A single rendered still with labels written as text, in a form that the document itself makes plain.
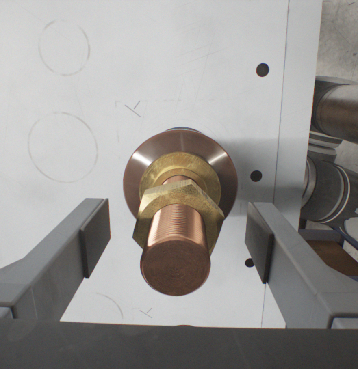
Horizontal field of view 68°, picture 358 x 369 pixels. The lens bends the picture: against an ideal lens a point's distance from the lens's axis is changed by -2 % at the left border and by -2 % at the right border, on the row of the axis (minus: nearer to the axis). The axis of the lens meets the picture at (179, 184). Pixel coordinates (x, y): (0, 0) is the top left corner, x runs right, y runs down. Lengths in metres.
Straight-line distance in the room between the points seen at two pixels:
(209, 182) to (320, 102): 0.45
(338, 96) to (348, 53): 1.35
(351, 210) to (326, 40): 1.45
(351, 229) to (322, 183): 0.12
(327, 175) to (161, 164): 0.33
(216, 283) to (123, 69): 0.28
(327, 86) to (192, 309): 0.50
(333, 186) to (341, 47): 1.48
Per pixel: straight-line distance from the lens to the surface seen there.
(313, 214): 0.50
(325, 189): 0.48
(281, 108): 0.32
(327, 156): 0.67
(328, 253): 1.35
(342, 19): 1.94
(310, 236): 1.43
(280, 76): 0.32
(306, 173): 0.46
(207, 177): 0.21
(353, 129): 0.52
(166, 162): 0.20
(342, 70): 1.91
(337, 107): 0.56
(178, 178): 0.19
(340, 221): 0.54
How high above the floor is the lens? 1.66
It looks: 73 degrees down
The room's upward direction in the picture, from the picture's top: 176 degrees counter-clockwise
